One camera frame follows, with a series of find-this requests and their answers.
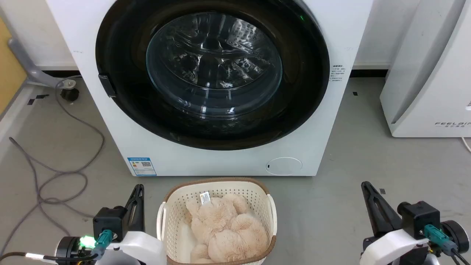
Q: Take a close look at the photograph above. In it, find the white air purifier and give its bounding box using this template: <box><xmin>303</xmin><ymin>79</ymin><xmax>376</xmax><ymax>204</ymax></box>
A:
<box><xmin>380</xmin><ymin>0</ymin><xmax>471</xmax><ymax>138</ymax></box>

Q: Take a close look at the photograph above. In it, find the black washer door handle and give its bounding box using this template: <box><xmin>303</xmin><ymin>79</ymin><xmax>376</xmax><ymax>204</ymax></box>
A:
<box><xmin>98</xmin><ymin>75</ymin><xmax>117</xmax><ymax>98</ymax></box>

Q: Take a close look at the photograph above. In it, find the grey floor cable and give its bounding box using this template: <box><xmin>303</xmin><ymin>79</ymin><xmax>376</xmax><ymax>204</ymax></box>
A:
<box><xmin>0</xmin><ymin>75</ymin><xmax>106</xmax><ymax>258</ymax></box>

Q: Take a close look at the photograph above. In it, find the white text warning sticker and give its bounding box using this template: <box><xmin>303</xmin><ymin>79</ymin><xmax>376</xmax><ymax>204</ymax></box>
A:
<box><xmin>330</xmin><ymin>65</ymin><xmax>346</xmax><ymax>82</ymax></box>

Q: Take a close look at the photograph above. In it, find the cream perforated laundry basket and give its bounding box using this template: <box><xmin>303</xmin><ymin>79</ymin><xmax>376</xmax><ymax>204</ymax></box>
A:
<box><xmin>156</xmin><ymin>177</ymin><xmax>277</xmax><ymax>265</ymax></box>

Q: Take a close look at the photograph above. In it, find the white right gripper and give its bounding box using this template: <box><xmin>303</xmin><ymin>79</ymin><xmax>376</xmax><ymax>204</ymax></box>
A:
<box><xmin>360</xmin><ymin>181</ymin><xmax>431</xmax><ymax>265</ymax></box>

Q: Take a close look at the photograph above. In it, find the black round furniture foot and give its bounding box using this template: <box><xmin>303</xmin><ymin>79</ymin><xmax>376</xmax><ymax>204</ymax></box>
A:
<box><xmin>61</xmin><ymin>88</ymin><xmax>79</xmax><ymax>103</ymax></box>

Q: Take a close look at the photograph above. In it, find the teal cable connector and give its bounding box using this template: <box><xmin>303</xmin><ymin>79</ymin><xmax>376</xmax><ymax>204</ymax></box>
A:
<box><xmin>94</xmin><ymin>229</ymin><xmax>113</xmax><ymax>255</ymax></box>
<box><xmin>424</xmin><ymin>225</ymin><xmax>452</xmax><ymax>255</ymax></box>

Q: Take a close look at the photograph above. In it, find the beige plush toy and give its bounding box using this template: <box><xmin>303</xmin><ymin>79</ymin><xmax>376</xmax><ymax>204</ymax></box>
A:
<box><xmin>184</xmin><ymin>194</ymin><xmax>269</xmax><ymax>264</ymax></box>

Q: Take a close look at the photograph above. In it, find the teal right cable connector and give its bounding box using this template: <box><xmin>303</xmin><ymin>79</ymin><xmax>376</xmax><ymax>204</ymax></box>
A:
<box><xmin>424</xmin><ymin>225</ymin><xmax>452</xmax><ymax>255</ymax></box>

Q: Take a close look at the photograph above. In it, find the teal left cable connector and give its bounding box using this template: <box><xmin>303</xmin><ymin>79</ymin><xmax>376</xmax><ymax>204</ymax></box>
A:
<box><xmin>94</xmin><ymin>229</ymin><xmax>113</xmax><ymax>255</ymax></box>

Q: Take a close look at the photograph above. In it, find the grey metal furniture leg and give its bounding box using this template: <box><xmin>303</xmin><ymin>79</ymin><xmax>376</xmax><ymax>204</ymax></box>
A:
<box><xmin>7</xmin><ymin>37</ymin><xmax>78</xmax><ymax>89</ymax></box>

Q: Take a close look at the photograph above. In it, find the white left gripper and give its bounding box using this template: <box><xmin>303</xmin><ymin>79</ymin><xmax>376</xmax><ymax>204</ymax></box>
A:
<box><xmin>96</xmin><ymin>184</ymin><xmax>167</xmax><ymax>265</ymax></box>

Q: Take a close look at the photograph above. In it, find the blue energy label sticker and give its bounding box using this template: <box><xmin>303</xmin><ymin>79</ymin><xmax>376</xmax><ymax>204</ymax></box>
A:
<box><xmin>127</xmin><ymin>158</ymin><xmax>157</xmax><ymax>176</ymax></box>

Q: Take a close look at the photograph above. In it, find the oval white filter cover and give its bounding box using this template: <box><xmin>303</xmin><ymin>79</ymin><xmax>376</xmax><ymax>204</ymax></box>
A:
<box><xmin>266</xmin><ymin>157</ymin><xmax>303</xmax><ymax>176</ymax></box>

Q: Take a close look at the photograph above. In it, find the yellow wooden panel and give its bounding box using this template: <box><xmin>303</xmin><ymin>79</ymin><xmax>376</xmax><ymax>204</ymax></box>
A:
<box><xmin>0</xmin><ymin>18</ymin><xmax>28</xmax><ymax>114</ymax></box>

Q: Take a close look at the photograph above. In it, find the round black glass washer door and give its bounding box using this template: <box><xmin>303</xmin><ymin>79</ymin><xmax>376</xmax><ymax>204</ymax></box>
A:
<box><xmin>95</xmin><ymin>0</ymin><xmax>330</xmax><ymax>151</ymax></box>

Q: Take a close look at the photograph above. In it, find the white front-load washing machine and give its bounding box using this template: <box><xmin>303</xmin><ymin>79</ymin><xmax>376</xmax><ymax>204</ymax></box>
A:
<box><xmin>46</xmin><ymin>0</ymin><xmax>374</xmax><ymax>177</ymax></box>

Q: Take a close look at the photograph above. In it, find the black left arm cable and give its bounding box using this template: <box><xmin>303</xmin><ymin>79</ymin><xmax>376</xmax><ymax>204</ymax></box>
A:
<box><xmin>0</xmin><ymin>251</ymin><xmax>97</xmax><ymax>264</ymax></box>

